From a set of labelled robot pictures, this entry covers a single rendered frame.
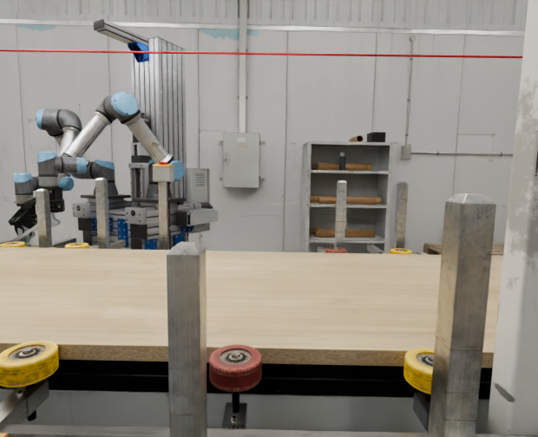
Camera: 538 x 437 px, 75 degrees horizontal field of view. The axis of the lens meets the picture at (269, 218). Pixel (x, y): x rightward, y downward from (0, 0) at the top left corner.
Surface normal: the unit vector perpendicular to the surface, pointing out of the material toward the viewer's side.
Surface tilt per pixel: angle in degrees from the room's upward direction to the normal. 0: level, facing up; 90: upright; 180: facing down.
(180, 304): 90
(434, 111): 90
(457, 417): 90
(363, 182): 90
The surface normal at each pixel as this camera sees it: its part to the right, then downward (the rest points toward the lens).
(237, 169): 0.02, 0.12
